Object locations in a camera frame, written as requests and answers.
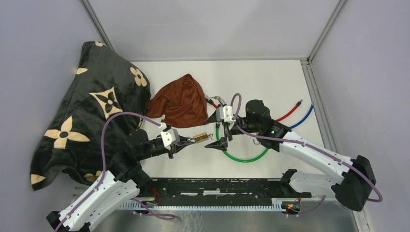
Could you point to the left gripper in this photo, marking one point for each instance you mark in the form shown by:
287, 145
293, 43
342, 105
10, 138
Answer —
184, 141

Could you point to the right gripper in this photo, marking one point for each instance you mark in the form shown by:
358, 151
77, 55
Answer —
222, 144

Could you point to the large brass padlock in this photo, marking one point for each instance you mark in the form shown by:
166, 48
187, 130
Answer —
201, 137

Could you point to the red cable lock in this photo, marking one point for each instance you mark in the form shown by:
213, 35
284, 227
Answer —
217, 104

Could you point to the blue cable lock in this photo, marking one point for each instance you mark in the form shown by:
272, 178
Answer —
302, 120

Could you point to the small brass padlock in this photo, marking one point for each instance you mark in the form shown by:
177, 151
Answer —
256, 142

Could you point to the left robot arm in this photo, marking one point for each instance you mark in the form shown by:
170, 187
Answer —
122, 181

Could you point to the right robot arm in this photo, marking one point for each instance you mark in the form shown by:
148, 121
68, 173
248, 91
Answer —
349, 180

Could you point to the brown cloth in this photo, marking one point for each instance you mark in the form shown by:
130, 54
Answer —
181, 101

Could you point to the black floral blanket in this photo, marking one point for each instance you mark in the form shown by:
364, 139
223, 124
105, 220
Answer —
98, 112

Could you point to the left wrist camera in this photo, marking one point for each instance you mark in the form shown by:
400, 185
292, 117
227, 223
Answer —
170, 138

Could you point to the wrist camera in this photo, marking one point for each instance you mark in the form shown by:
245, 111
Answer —
170, 138
225, 114

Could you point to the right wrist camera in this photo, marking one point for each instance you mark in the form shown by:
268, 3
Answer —
225, 114

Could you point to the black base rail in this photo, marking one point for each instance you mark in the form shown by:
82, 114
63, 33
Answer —
218, 192

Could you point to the aluminium frame right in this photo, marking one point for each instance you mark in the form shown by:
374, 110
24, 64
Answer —
321, 114

